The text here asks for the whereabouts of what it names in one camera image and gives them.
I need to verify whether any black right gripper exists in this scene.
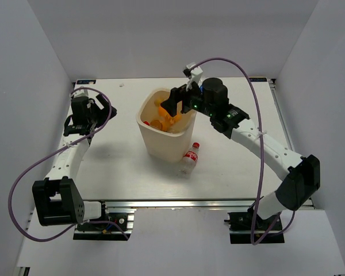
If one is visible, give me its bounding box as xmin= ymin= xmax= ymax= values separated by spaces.
xmin=160 ymin=76 xmax=215 ymax=117

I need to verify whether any orange juice bottle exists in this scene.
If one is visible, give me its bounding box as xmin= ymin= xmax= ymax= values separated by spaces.
xmin=154 ymin=98 xmax=182 ymax=125
xmin=149 ymin=119 xmax=164 ymax=131

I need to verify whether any clear bottle red cap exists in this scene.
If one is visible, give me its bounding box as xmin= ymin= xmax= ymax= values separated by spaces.
xmin=178 ymin=142 xmax=200 ymax=178

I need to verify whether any clear bottle blue label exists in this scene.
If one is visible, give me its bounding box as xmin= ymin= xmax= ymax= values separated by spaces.
xmin=198 ymin=82 xmax=203 ymax=93

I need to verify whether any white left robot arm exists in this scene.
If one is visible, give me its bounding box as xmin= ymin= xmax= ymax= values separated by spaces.
xmin=32 ymin=91 xmax=117 ymax=229

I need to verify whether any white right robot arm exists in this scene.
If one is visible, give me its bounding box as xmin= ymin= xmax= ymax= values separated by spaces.
xmin=160 ymin=78 xmax=320 ymax=229

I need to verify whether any cream plastic bin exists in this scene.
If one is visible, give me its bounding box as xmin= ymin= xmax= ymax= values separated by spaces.
xmin=136 ymin=88 xmax=196 ymax=163

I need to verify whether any left blue table label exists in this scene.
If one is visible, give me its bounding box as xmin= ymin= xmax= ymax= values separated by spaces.
xmin=76 ymin=79 xmax=96 ymax=85

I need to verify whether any blue table label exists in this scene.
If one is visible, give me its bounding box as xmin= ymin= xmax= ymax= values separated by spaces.
xmin=76 ymin=79 xmax=96 ymax=85
xmin=249 ymin=77 xmax=268 ymax=82

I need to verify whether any right blue table label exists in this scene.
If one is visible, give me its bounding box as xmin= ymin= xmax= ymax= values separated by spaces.
xmin=249 ymin=77 xmax=268 ymax=82

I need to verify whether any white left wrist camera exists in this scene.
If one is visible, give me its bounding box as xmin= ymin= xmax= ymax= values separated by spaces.
xmin=70 ymin=89 xmax=89 ymax=99

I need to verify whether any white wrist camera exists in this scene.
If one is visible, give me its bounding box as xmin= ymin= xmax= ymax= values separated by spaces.
xmin=183 ymin=63 xmax=203 ymax=91
xmin=70 ymin=89 xmax=89 ymax=99

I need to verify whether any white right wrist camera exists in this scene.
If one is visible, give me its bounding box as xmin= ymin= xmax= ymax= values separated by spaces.
xmin=183 ymin=63 xmax=203 ymax=91

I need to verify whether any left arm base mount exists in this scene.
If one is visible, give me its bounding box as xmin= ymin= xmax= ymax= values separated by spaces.
xmin=73 ymin=201 xmax=135 ymax=241

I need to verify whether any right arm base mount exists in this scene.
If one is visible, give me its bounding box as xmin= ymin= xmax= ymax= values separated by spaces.
xmin=224 ymin=204 xmax=285 ymax=244

